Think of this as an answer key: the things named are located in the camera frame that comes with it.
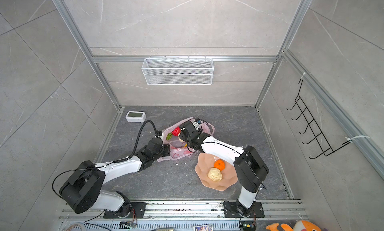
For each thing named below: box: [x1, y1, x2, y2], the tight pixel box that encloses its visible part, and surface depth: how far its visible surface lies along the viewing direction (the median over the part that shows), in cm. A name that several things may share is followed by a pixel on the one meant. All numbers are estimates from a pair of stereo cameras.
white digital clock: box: [125, 111, 147, 123], surface depth 112 cm
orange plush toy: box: [265, 220, 329, 231], surface depth 66 cm
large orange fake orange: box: [214, 159, 225, 171], surface depth 86 cm
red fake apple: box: [171, 126, 182, 136], surface depth 100 cm
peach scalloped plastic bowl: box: [194, 152, 238, 191], surface depth 83 cm
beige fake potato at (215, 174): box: [207, 167, 223, 182], surface depth 81 cm
